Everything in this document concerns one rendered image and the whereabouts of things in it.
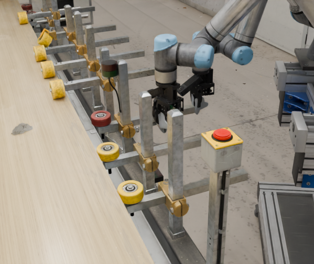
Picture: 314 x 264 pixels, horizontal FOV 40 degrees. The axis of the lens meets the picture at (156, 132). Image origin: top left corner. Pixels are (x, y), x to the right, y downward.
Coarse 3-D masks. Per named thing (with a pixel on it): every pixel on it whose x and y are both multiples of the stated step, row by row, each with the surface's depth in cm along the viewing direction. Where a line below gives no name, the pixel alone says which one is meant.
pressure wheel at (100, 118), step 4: (96, 112) 177; (100, 112) 177; (104, 112) 176; (108, 112) 176; (92, 116) 174; (96, 116) 174; (100, 116) 174; (104, 116) 174; (108, 116) 173; (92, 120) 173; (96, 120) 172; (100, 120) 171; (104, 120) 172; (108, 120) 173; (92, 124) 174; (96, 124) 173; (100, 124) 172; (104, 124) 173; (108, 124) 174
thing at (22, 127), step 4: (20, 124) 168; (24, 124) 169; (16, 128) 165; (20, 128) 166; (24, 128) 166; (28, 128) 167; (32, 128) 167; (12, 132) 164; (16, 132) 164; (20, 132) 164
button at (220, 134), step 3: (216, 129) 98; (219, 129) 98; (222, 129) 98; (225, 129) 98; (213, 132) 97; (216, 132) 97; (219, 132) 97; (222, 132) 97; (225, 132) 97; (228, 132) 97; (213, 135) 96; (216, 135) 96; (219, 135) 95; (222, 135) 95; (225, 135) 95; (228, 135) 95; (216, 138) 96; (219, 138) 95; (222, 138) 95; (225, 138) 95; (228, 138) 95
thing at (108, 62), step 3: (105, 60) 163; (108, 60) 163; (111, 60) 162; (114, 60) 162; (102, 63) 160; (105, 63) 160; (108, 63) 160; (111, 63) 160; (114, 63) 160; (117, 75) 163; (108, 78) 163; (117, 78) 165; (111, 84) 165; (114, 87) 166; (117, 93) 168; (117, 96) 168; (120, 108) 171; (120, 111) 172
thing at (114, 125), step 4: (184, 108) 187; (188, 108) 188; (192, 108) 188; (160, 112) 185; (184, 112) 188; (188, 112) 189; (192, 112) 189; (136, 116) 182; (132, 120) 180; (136, 120) 181; (112, 124) 177; (116, 124) 178; (136, 124) 181; (96, 128) 178; (100, 128) 176; (104, 128) 176; (108, 128) 177; (112, 128) 178; (116, 128) 179; (100, 132) 176; (104, 132) 177
